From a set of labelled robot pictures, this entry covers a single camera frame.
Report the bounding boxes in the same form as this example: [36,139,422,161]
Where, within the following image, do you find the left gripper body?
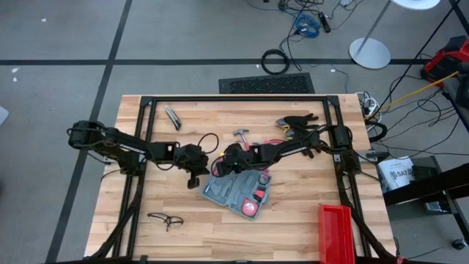
[174,143,211,175]

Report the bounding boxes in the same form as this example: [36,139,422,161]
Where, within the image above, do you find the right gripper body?
[215,142,254,175]

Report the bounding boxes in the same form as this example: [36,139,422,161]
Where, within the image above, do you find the red-handled screwdriver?
[204,161,223,194]

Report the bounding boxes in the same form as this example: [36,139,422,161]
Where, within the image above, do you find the grey plastic tool case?
[201,169,273,221]

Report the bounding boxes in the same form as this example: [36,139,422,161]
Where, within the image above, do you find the red-handled hammer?
[232,128,254,152]

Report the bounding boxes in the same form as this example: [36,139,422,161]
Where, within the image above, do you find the clear black-framed safety glasses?
[147,212,185,232]

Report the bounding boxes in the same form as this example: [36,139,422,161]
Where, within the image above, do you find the grey black utility knife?
[163,104,183,131]

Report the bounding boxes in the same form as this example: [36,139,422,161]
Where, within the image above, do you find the black glove grey cuff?
[275,113,320,130]

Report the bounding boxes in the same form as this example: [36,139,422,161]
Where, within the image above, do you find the black glove yellow cuff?
[284,125,320,159]

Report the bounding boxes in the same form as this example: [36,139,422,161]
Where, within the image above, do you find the red plastic bin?
[317,203,357,264]

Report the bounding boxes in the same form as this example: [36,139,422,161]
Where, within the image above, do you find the black power strip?
[317,11,332,34]

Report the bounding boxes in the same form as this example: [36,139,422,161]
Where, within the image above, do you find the white floor lamp stand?
[348,0,442,70]

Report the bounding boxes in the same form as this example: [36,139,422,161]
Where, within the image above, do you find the red black machine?
[420,34,469,84]

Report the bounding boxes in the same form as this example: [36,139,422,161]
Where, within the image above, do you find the black caster wheel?
[451,238,469,252]

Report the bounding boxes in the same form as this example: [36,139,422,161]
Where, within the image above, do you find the black left camera cable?
[196,132,220,155]

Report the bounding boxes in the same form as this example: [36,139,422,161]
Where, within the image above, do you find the black aluminium table frame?
[84,95,399,264]

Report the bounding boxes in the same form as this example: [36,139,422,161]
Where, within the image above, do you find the black coiled cable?
[260,48,292,76]

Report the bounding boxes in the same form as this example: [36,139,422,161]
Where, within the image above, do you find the grey metal base plate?
[358,149,390,163]

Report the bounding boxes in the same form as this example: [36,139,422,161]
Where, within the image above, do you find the white power strip cables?
[355,90,383,119]

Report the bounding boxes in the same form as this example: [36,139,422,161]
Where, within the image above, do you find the blue coiled cable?
[295,14,320,39]

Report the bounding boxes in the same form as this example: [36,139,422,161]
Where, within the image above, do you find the black cart frame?
[382,155,469,243]

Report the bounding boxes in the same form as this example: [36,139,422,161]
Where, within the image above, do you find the yellow cable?
[365,70,460,121]

